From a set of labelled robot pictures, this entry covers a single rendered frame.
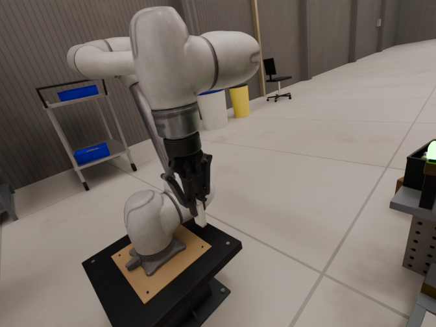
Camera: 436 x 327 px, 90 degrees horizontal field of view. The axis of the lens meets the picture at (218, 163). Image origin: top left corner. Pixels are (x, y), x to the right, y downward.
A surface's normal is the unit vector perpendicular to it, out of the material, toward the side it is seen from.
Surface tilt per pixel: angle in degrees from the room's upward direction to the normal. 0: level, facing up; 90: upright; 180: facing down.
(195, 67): 95
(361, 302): 0
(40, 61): 90
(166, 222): 90
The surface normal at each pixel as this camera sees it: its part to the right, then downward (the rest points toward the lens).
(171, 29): 0.52, 0.06
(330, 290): -0.18, -0.90
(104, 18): 0.69, 0.17
